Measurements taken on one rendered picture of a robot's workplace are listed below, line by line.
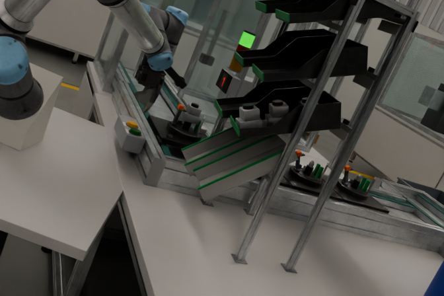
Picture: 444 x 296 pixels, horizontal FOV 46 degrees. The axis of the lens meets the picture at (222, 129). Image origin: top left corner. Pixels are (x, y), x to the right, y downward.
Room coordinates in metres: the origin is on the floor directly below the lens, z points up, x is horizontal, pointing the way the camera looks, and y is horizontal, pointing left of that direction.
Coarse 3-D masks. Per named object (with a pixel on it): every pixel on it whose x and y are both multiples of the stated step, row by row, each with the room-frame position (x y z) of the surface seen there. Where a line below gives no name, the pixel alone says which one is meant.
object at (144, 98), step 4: (148, 92) 1.70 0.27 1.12; (152, 92) 1.70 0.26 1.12; (140, 96) 1.69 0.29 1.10; (144, 96) 1.70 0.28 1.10; (148, 96) 1.70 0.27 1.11; (140, 100) 1.69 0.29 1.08; (144, 100) 1.70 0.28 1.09; (148, 100) 1.70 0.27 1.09; (144, 104) 1.70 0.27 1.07; (148, 104) 1.70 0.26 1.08; (152, 104) 1.70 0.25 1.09; (148, 108) 1.71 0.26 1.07; (144, 112) 1.72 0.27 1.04
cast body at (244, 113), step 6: (240, 108) 1.39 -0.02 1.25; (246, 108) 1.38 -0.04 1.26; (252, 108) 1.38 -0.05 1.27; (258, 108) 1.38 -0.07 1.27; (240, 114) 1.39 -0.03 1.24; (246, 114) 1.37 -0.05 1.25; (252, 114) 1.37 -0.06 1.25; (258, 114) 1.38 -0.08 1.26; (240, 120) 1.38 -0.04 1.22; (246, 120) 1.37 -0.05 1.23; (252, 120) 1.38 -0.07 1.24; (258, 120) 1.38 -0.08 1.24; (264, 120) 1.41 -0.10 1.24; (240, 126) 1.36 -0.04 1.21; (246, 126) 1.37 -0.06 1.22; (252, 126) 1.38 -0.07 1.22; (258, 126) 1.38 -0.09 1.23; (264, 126) 1.41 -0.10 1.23
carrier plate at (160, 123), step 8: (152, 120) 1.93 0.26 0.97; (160, 120) 1.97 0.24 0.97; (168, 120) 2.02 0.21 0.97; (152, 128) 1.90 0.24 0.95; (160, 128) 1.87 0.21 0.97; (160, 136) 1.79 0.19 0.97; (176, 136) 1.86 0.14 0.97; (168, 144) 1.79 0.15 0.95; (176, 144) 1.80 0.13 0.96; (184, 144) 1.81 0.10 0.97
